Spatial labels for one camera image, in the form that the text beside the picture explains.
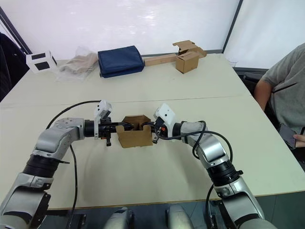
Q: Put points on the long flat cardboard strip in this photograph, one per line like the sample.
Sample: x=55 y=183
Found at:
x=158 y=60

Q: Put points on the black office chair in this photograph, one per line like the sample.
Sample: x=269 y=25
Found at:
x=251 y=82

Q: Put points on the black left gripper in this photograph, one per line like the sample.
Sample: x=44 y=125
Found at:
x=104 y=128

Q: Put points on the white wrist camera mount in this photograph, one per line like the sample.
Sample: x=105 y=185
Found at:
x=166 y=114
x=103 y=107

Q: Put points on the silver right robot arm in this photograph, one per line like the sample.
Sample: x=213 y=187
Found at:
x=212 y=148

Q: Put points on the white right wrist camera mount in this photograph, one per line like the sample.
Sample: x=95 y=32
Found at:
x=166 y=114

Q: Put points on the small cardboard box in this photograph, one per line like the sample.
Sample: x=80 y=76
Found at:
x=135 y=139
x=187 y=63

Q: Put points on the clear bag with beige cloth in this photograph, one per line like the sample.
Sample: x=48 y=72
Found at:
x=77 y=64

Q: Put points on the person in grey t-shirt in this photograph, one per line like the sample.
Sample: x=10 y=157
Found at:
x=286 y=90

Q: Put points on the dark smartphone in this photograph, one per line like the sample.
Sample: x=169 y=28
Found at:
x=287 y=136

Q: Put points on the torn open cardboard box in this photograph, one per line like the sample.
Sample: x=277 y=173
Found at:
x=184 y=46

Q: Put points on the grey rounded robot leg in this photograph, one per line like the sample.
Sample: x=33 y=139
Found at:
x=120 y=218
x=179 y=217

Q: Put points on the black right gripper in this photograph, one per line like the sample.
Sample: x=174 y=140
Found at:
x=163 y=130

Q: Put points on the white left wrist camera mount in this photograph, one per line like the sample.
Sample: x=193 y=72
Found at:
x=103 y=107

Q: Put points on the navy blue fabric bag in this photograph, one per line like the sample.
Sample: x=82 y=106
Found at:
x=120 y=60

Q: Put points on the person's bare hand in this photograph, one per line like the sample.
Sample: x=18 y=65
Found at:
x=300 y=138

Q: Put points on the white box with black squares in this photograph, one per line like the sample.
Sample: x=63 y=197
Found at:
x=41 y=62

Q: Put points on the dark window frame post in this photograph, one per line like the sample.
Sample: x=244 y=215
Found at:
x=16 y=31
x=232 y=26

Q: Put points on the closed small cardboard box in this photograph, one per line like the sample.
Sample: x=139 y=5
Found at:
x=187 y=63

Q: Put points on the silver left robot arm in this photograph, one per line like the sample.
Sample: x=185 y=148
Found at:
x=54 y=138

